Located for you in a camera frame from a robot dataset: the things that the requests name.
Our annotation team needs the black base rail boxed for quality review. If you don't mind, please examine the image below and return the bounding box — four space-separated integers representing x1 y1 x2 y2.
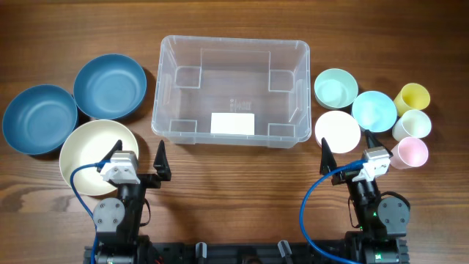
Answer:
83 240 410 264

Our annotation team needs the blue cable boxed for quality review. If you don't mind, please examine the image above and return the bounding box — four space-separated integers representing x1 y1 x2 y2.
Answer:
69 161 111 264
299 158 368 264

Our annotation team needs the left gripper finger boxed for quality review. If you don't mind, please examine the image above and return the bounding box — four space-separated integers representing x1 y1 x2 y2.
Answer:
153 140 171 181
103 139 122 161

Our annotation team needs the pink small bowl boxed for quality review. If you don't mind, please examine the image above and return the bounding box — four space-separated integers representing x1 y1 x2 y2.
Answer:
314 111 361 153

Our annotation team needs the cream cup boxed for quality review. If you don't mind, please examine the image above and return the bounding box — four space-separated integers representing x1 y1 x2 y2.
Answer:
392 110 432 142

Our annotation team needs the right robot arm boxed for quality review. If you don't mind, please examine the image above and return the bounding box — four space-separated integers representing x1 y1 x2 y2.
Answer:
317 130 410 264

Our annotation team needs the yellow cup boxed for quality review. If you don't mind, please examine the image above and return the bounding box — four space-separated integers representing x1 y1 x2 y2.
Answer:
394 83 431 117

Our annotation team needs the dark blue bowl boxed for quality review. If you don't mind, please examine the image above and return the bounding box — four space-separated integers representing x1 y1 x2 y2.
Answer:
73 54 147 120
2 84 78 155

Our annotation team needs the left blue cable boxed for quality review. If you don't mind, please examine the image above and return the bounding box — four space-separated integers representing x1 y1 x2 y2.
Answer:
69 161 111 264

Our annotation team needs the clear plastic storage container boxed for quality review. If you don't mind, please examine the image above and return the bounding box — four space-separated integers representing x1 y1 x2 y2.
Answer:
151 35 312 148

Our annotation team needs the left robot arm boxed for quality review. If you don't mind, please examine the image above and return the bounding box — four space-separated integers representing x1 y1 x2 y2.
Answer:
90 140 171 263

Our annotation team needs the cream large bowl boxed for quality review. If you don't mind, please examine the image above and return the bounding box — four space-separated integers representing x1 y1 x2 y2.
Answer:
59 120 139 196

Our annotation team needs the mint green small bowl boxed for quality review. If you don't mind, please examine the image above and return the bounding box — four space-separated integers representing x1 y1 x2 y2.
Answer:
314 68 358 110

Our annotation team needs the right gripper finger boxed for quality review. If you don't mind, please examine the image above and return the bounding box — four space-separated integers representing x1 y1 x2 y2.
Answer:
320 137 337 175
364 130 383 149

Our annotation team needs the right blue cable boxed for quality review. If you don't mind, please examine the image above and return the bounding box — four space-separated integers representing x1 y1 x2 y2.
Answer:
299 158 368 264

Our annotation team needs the light blue small bowl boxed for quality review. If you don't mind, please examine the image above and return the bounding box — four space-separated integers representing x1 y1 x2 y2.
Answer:
351 91 397 133

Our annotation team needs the pink cup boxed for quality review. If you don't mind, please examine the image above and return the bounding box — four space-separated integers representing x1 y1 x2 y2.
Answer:
391 137 429 169

